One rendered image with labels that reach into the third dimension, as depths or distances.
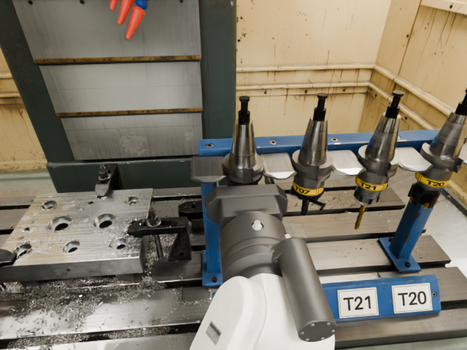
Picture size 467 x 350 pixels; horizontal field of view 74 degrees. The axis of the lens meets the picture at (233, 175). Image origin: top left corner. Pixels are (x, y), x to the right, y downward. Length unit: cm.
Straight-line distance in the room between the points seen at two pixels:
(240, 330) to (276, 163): 28
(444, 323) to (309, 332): 51
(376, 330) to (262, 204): 38
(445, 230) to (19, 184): 177
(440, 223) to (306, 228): 45
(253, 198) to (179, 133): 68
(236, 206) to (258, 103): 109
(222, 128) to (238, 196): 69
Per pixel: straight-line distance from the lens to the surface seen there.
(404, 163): 56
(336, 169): 50
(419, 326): 75
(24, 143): 176
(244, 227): 37
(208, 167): 48
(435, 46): 129
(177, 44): 98
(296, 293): 31
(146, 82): 102
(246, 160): 46
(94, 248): 72
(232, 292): 31
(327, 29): 147
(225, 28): 101
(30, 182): 180
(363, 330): 71
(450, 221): 114
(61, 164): 128
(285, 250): 33
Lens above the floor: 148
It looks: 35 degrees down
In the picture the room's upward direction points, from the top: straight up
